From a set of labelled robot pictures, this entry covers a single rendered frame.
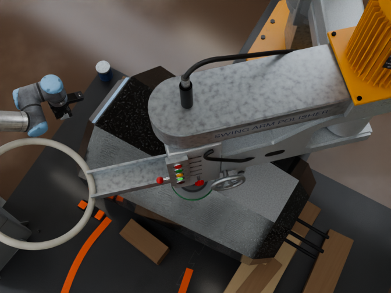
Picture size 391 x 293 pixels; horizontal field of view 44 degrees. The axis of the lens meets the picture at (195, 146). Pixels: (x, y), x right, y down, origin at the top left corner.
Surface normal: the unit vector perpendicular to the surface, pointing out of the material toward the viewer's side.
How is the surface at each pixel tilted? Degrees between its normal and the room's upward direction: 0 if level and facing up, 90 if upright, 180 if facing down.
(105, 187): 2
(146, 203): 45
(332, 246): 0
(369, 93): 0
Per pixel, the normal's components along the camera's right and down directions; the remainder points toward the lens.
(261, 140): -0.09, -0.34
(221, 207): -0.36, 0.32
